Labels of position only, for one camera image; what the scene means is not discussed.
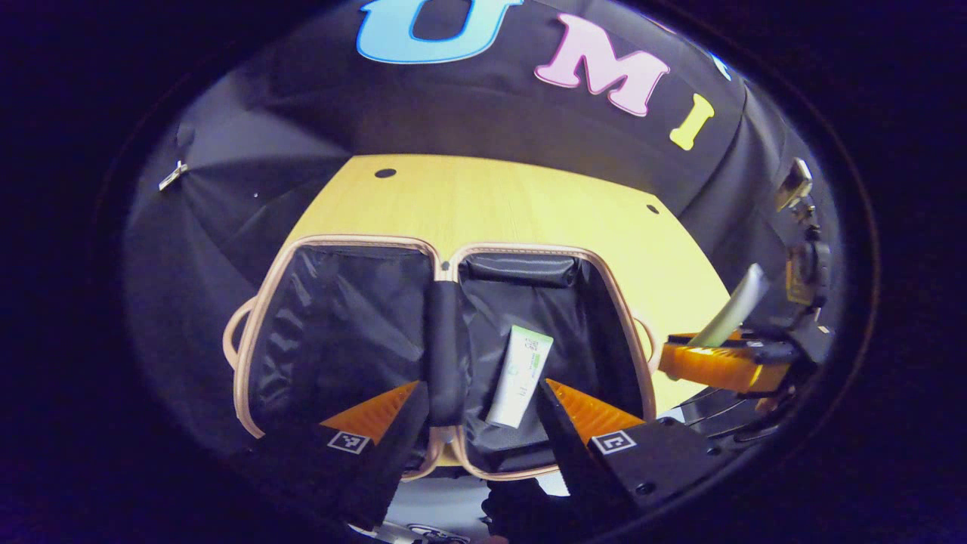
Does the white green skincare tube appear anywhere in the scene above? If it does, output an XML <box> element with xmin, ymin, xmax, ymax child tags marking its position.
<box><xmin>485</xmin><ymin>325</ymin><xmax>555</xmax><ymax>429</ymax></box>

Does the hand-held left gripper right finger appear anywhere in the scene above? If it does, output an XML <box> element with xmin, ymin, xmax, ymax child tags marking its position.
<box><xmin>535</xmin><ymin>378</ymin><xmax>749</xmax><ymax>526</ymax></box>

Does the black backdrop cloth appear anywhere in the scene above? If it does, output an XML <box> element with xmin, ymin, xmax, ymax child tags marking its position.
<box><xmin>121</xmin><ymin>0</ymin><xmax>839</xmax><ymax>454</ymax></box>

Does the silver clip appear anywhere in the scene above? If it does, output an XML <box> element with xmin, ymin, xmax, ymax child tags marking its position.
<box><xmin>157</xmin><ymin>160</ymin><xmax>190</xmax><ymax>192</ymax></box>

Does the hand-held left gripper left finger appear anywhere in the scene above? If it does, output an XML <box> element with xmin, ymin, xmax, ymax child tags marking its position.
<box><xmin>253</xmin><ymin>380</ymin><xmax>431</xmax><ymax>530</ymax></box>

